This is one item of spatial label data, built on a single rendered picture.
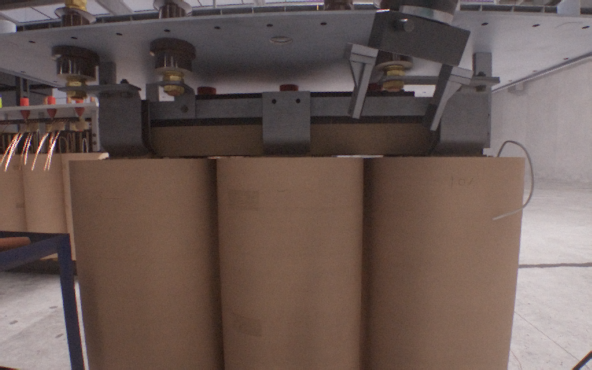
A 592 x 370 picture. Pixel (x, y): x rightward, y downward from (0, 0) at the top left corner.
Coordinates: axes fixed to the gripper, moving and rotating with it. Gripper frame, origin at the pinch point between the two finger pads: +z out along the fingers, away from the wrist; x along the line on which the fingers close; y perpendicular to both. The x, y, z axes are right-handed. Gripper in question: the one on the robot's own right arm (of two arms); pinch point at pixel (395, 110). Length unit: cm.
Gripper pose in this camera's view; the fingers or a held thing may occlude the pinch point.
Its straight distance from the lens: 51.0
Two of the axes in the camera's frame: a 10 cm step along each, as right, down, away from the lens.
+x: 9.8, 0.9, 1.9
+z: -1.7, 8.8, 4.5
